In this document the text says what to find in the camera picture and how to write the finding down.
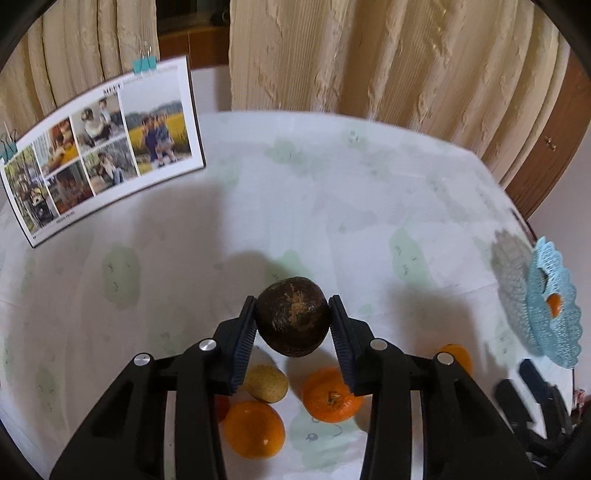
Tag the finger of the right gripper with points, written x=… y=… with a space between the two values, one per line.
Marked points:
x=539 y=388
x=512 y=405

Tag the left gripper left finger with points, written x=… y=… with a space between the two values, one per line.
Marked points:
x=122 y=437

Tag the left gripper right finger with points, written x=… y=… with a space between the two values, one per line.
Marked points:
x=464 y=436

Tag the orange mandarin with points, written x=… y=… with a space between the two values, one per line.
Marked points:
x=327 y=398
x=460 y=354
x=254 y=430
x=555 y=304

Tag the small red tomato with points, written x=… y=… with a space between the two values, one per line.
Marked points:
x=221 y=407

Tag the brown kiwi fruit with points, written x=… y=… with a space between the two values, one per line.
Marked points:
x=266 y=383

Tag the dark avocado fruit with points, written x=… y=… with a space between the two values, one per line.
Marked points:
x=292 y=316

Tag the white green patterned bedsheet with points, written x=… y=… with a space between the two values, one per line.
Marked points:
x=412 y=233

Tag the photo collage calendar board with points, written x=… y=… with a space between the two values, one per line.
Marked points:
x=116 y=139

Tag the teal binder clip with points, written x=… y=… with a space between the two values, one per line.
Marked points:
x=145 y=61
x=8 y=144

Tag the beige curtain right panel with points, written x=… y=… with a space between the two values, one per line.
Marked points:
x=482 y=74

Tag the beige curtain panel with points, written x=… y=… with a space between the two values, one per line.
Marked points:
x=482 y=74
x=73 y=47

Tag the beige curtain left panel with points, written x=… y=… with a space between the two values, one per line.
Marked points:
x=73 y=47

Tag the brown wooden door frame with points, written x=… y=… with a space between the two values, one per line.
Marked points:
x=557 y=144

